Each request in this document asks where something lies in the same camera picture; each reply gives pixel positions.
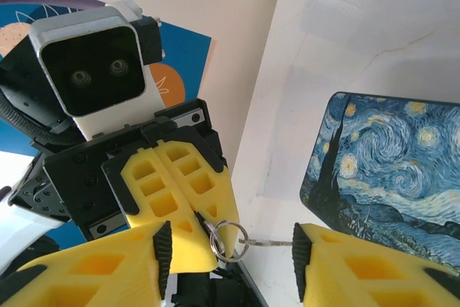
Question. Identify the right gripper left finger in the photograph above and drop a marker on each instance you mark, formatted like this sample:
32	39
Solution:
72	278

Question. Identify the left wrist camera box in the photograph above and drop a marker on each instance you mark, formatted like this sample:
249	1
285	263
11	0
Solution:
90	66

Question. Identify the starry night print box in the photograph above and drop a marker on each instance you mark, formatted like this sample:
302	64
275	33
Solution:
388	177

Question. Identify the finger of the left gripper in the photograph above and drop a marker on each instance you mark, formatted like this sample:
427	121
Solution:
223	192
187	249

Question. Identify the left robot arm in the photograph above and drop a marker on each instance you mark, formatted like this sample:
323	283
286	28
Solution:
21	228

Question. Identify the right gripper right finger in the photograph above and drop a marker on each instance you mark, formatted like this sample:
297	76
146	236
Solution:
359	271

